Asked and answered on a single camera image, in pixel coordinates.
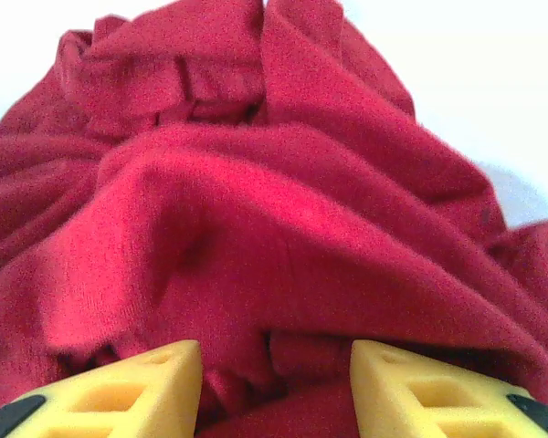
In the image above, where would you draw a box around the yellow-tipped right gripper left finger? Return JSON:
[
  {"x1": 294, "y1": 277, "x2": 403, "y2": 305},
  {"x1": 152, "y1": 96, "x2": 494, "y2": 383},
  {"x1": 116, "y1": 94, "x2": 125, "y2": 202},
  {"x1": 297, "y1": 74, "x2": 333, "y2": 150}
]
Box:
[{"x1": 0, "y1": 339, "x2": 203, "y2": 438}]

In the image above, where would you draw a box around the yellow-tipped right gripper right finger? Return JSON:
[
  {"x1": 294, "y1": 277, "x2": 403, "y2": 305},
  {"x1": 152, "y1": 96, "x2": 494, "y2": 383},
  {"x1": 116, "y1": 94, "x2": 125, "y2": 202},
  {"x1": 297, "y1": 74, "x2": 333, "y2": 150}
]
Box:
[{"x1": 349, "y1": 339, "x2": 548, "y2": 438}]

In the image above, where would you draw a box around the red t-shirt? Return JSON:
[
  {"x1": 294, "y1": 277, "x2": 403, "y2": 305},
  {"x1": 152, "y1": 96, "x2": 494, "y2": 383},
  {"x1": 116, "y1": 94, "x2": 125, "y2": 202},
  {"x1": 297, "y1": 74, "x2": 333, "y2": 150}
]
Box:
[{"x1": 0, "y1": 0, "x2": 548, "y2": 438}]

